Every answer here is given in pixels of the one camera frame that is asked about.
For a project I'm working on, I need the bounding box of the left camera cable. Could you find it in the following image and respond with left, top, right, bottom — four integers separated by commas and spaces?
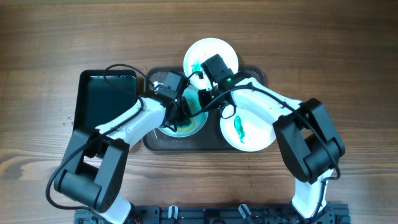
45, 63, 156, 218

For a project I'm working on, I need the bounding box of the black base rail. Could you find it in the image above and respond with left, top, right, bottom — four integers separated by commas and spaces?
73, 203, 351, 224

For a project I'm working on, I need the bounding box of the right camera cable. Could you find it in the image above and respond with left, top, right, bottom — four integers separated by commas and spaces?
186, 70, 341, 224

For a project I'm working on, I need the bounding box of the white plate top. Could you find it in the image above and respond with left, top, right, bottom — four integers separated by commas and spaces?
183, 38, 239, 90

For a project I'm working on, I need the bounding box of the pale blue plate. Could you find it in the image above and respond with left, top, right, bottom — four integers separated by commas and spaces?
159, 85, 208, 138

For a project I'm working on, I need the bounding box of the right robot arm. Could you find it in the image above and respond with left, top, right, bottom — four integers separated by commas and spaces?
198, 78, 345, 223

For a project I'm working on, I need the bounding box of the dark brown serving tray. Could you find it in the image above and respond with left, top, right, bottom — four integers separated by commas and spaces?
142, 65, 267, 153

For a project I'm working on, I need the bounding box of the camera cable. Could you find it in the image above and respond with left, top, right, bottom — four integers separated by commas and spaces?
45, 63, 156, 218
186, 70, 341, 224

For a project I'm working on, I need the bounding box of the white plate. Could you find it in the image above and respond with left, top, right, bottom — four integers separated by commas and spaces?
183, 38, 239, 90
220, 105, 275, 152

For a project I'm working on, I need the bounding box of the black water basin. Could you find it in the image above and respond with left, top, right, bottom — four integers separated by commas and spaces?
73, 70, 136, 129

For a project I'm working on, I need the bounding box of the green yellow sponge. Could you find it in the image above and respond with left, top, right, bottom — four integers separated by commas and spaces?
175, 118, 195, 133

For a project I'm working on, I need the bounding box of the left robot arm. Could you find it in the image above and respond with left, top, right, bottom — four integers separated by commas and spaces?
45, 96, 194, 223

